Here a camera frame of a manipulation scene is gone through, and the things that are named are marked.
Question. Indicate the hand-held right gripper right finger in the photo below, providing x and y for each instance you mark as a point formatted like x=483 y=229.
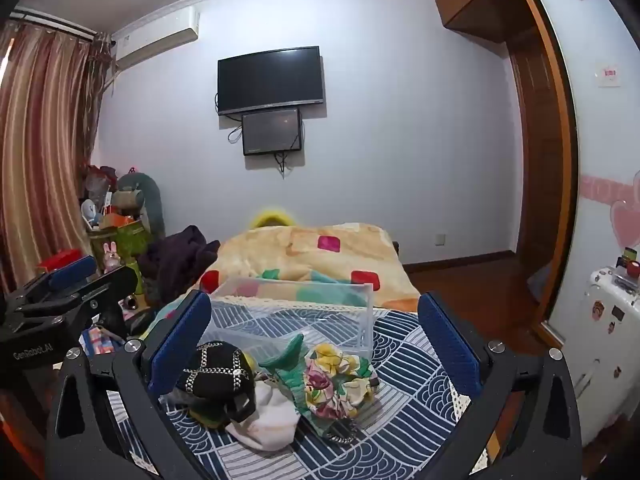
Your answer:
x=450 y=345

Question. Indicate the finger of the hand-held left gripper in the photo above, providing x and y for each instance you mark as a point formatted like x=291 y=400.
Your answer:
x=100 y=287
x=70 y=271

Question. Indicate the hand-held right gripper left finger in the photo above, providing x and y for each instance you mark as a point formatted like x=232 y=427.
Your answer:
x=182 y=342

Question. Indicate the yellow green sponge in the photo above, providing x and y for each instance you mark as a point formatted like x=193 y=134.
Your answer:
x=205 y=417

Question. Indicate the clear plastic box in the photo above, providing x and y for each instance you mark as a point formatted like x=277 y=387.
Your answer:
x=367 y=320

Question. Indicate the white sock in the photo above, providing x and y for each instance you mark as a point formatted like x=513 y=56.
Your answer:
x=270 y=420

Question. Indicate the floral fabric scrunchie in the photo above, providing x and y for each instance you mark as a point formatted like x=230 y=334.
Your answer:
x=340 y=385

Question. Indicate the red box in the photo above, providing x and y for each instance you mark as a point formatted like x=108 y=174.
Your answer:
x=60 y=259

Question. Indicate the pink rabbit toy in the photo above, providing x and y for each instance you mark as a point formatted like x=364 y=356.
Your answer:
x=111 y=260

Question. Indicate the green bag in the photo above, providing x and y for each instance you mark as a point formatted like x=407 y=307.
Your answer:
x=127 y=240

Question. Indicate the checkered cloth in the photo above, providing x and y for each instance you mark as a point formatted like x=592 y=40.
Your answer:
x=100 y=342

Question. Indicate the small white fan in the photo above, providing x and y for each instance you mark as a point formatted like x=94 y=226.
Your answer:
x=88 y=210

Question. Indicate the dark purple cloth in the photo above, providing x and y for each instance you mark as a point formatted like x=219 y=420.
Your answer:
x=175 y=260

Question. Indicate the blue patterned tablecloth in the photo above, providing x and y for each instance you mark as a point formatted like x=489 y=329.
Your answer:
x=400 y=410

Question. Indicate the pile of plastic bags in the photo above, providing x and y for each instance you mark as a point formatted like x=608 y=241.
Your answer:
x=100 y=180

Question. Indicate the grey green plush pillow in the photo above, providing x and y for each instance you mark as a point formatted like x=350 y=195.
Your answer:
x=150 y=200

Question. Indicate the grey bag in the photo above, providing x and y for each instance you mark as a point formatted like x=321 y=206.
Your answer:
x=540 y=285

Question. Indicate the striped brown curtain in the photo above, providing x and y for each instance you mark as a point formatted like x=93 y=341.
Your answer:
x=45 y=160

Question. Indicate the yellow chair back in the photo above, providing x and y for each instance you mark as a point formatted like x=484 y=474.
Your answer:
x=260 y=216

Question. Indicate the yellow patterned blanket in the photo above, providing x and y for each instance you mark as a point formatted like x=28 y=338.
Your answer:
x=300 y=250

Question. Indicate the white suitcase with stickers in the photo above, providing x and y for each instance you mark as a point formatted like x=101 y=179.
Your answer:
x=605 y=360

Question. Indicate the wooden door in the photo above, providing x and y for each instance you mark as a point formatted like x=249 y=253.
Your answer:
x=537 y=160

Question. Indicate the white sliding wardrobe door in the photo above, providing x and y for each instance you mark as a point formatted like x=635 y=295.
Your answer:
x=600 y=160

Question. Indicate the white air conditioner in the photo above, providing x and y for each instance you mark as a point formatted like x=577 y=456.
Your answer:
x=155 y=37

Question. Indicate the white paper label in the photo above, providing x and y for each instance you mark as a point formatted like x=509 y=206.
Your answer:
x=610 y=75

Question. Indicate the wooden overhead cabinet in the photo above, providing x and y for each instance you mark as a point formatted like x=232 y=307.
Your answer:
x=475 y=0

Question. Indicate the white wall socket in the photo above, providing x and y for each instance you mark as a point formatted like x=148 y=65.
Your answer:
x=440 y=240

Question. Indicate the small wall monitor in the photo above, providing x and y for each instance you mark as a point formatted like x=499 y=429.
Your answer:
x=272 y=132

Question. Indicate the white curtain rail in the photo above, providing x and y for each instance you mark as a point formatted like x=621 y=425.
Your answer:
x=55 y=21

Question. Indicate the large wall television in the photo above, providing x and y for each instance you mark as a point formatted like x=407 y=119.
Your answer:
x=270 y=80

